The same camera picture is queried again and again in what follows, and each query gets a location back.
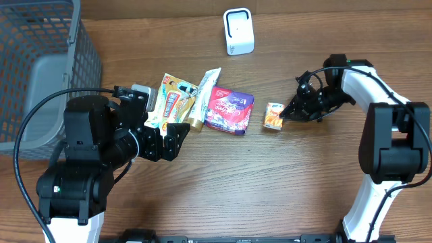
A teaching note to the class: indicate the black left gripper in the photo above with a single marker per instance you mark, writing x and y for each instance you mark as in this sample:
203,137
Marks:
173,141

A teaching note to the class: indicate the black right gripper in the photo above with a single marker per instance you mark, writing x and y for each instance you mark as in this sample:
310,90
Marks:
303,113

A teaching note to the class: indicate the orange tissue pack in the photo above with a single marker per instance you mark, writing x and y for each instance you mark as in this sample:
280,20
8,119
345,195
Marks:
272,119

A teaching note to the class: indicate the yellow snack bag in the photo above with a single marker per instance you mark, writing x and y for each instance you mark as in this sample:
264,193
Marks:
175,99

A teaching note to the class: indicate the red purple packet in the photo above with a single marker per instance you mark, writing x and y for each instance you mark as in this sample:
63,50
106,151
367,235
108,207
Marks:
229,111

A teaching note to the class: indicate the white tube gold cap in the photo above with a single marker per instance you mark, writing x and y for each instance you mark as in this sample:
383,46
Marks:
197,114

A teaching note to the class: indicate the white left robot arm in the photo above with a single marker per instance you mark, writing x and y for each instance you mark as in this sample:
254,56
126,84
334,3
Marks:
101,136

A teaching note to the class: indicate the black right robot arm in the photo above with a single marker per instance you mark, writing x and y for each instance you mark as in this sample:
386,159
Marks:
394,150

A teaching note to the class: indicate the white barcode scanner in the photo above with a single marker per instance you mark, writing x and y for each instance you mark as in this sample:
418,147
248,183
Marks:
239,33

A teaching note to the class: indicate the grey plastic basket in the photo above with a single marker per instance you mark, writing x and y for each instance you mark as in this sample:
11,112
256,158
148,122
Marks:
44,49

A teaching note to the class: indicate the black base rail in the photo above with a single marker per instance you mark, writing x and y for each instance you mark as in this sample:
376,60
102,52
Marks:
149,236

